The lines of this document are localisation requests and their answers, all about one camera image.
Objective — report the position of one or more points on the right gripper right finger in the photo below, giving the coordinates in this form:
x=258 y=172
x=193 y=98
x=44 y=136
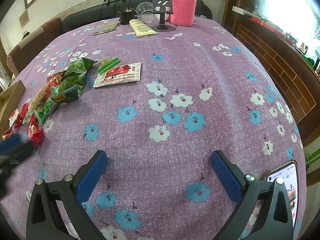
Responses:
x=274 y=220

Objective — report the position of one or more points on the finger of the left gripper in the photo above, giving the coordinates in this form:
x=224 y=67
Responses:
x=15 y=150

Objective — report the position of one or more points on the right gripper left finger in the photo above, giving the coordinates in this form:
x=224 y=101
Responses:
x=44 y=220

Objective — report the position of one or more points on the beige wafer cracker pack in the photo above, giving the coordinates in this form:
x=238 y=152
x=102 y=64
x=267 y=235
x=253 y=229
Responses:
x=40 y=97

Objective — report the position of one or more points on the red foil snack bag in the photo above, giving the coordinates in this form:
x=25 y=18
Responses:
x=55 y=79

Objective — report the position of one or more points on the red black-label snack bar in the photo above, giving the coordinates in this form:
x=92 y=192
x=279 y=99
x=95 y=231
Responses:
x=35 y=133

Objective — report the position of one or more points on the dark green snack bag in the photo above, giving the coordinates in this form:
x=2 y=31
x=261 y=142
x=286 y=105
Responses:
x=69 y=89

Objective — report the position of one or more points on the small red candy packet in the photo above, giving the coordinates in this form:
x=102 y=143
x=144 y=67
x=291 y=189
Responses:
x=8 y=133

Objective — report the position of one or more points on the white red small sachet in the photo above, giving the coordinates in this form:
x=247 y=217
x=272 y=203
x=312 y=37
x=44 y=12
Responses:
x=13 y=118

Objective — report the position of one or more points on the small red snack packet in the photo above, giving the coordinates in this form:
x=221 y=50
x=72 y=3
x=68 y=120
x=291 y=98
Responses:
x=21 y=115

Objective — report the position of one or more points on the green white candy pack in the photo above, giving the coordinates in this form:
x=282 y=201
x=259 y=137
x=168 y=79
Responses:
x=45 y=110

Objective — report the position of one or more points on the smartphone with lit screen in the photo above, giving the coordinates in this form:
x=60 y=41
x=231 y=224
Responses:
x=288 y=173

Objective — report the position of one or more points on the brown cardboard box tray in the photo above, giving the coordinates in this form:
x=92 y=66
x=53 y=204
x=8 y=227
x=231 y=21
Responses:
x=9 y=101

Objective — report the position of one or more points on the green snack bag upper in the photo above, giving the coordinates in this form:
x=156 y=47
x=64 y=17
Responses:
x=80 y=66

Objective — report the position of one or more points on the brown armchair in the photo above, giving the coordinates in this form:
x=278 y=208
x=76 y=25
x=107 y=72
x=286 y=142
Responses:
x=30 y=46

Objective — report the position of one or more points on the clear pack with green strip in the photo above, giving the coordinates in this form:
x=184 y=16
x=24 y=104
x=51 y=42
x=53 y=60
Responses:
x=107 y=64

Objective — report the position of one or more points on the white red sauce packet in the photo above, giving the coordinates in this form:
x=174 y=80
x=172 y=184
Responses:
x=121 y=74

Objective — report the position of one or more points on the purple floral tablecloth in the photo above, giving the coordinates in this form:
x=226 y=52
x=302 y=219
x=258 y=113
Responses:
x=200 y=90

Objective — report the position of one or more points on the green booklet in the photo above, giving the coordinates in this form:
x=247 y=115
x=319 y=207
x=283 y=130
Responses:
x=109 y=27

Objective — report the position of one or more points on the black sofa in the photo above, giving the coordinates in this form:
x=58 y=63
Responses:
x=97 y=13

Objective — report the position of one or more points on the black small container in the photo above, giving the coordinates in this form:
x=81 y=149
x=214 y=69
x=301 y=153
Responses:
x=127 y=15

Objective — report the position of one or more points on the cream tube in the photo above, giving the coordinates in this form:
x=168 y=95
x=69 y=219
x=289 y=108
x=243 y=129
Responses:
x=140 y=28

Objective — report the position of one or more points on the clear glass jar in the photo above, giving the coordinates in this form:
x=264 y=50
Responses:
x=145 y=12

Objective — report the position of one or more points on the black phone stand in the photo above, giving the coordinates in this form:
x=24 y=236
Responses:
x=163 y=8

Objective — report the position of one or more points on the pink sleeved water bottle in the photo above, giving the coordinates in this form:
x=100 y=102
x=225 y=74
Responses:
x=183 y=12

